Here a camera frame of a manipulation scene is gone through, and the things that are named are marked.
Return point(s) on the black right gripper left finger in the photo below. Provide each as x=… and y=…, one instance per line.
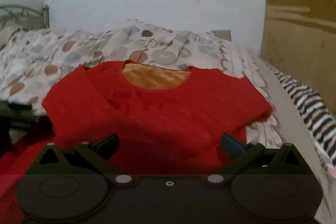
x=97, y=155

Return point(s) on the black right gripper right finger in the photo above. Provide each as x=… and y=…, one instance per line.
x=242, y=155

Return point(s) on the red long-sleeve shirt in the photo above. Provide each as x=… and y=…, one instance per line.
x=174, y=130

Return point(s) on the patterned white quilt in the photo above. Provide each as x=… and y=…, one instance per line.
x=33, y=62

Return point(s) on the striped black white pink sheet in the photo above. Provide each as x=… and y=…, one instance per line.
x=315, y=115

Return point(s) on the beige patterned pillow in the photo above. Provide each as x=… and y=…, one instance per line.
x=7, y=33

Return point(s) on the metal bed headboard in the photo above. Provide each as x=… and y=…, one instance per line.
x=25, y=17

